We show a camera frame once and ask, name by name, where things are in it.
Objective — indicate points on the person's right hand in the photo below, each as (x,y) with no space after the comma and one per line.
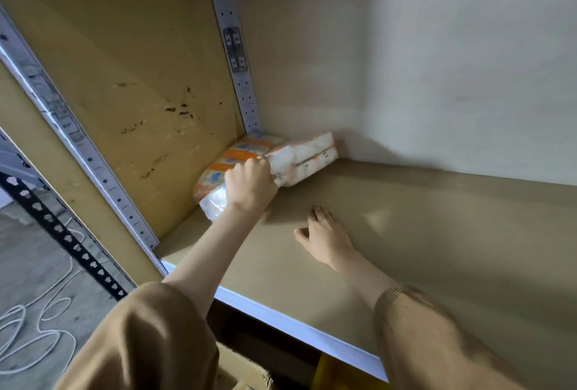
(325,238)

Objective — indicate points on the person's left hand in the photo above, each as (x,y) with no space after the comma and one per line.
(249,187)

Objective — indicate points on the person's right thumb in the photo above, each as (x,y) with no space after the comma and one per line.
(302,234)

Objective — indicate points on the person's left fingers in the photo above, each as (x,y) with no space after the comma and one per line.
(257,168)

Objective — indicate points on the person's left forearm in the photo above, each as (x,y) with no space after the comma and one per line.
(198,259)

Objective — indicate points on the person's right forearm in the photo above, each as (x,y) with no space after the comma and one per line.
(405,313)

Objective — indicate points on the white tissue packet orange stripes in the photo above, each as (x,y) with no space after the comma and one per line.
(311,157)

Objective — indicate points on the white metal shelf beam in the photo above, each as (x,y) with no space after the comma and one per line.
(288,324)

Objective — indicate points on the brown wooden side panel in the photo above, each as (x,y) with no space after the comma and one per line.
(135,87)

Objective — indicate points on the yellow box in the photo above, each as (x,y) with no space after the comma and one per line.
(338,376)

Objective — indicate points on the brown cardboard box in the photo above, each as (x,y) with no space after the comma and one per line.
(239,369)

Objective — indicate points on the white perforated metal upright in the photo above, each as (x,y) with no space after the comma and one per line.
(67,128)
(232,6)

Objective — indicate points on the black perforated metal upright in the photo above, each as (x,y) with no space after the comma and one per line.
(63,234)

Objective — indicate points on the grey metal upright connector bracket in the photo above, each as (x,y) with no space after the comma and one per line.
(235,49)

